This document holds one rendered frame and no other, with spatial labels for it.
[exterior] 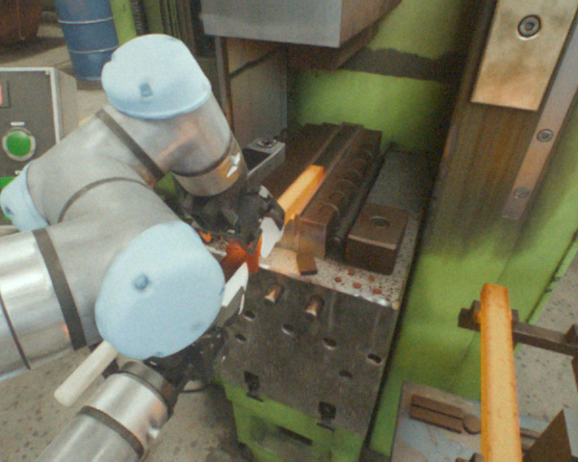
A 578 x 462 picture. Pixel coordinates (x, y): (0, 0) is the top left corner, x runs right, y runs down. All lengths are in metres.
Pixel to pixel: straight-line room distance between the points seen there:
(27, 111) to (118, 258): 0.64
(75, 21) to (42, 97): 4.39
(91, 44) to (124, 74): 4.89
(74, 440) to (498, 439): 0.39
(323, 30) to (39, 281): 0.44
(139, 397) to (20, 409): 1.43
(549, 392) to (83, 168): 1.78
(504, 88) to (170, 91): 0.48
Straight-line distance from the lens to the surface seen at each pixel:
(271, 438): 1.36
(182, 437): 1.58
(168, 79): 0.33
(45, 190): 0.34
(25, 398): 1.87
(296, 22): 0.57
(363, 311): 0.69
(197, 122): 0.35
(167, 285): 0.22
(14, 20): 7.19
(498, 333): 0.57
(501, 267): 0.84
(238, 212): 0.49
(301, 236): 0.71
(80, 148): 0.35
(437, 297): 0.91
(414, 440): 0.77
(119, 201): 0.27
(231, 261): 0.55
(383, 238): 0.68
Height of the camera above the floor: 1.39
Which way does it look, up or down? 38 degrees down
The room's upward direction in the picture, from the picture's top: straight up
